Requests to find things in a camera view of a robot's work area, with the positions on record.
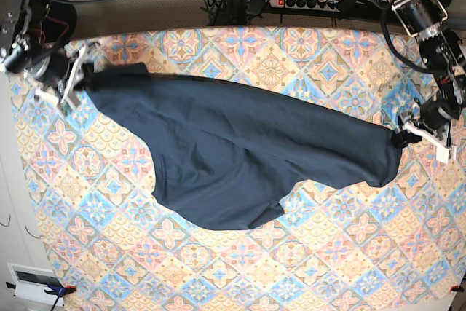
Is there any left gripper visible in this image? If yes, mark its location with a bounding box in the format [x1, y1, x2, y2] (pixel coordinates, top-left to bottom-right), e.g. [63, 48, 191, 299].
[391, 98, 455, 149]

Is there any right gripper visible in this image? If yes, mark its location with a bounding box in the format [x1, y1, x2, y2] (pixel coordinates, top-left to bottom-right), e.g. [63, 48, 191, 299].
[1, 44, 95, 91]

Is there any dark navy t-shirt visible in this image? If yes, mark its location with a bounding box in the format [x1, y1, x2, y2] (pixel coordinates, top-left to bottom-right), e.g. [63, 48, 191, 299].
[85, 63, 402, 230]

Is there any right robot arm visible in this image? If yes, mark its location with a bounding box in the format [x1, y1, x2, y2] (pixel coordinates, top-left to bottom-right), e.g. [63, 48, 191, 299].
[1, 0, 93, 93]

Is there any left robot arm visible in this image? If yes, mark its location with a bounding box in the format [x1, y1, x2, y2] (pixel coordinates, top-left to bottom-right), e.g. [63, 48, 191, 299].
[371, 0, 465, 148]

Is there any colourful patterned tablecloth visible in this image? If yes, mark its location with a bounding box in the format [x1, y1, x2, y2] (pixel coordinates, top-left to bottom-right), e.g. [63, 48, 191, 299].
[9, 28, 465, 310]

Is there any lower right table clamp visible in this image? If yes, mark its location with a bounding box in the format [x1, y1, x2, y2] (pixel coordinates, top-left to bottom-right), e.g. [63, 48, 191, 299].
[450, 286, 465, 293]

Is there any table clamp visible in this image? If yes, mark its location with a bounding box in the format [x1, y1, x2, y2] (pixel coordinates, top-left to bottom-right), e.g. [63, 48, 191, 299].
[450, 286, 465, 293]
[5, 280, 77, 311]

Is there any white power strip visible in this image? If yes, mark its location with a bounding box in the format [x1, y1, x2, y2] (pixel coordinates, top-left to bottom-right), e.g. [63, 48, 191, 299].
[269, 0, 338, 11]

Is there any white floor vent box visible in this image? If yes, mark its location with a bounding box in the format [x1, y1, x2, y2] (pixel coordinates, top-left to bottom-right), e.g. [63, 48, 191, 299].
[7, 263, 60, 306]

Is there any lower left table clamp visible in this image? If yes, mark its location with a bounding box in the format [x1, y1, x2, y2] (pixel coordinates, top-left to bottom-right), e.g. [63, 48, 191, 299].
[5, 280, 77, 311]

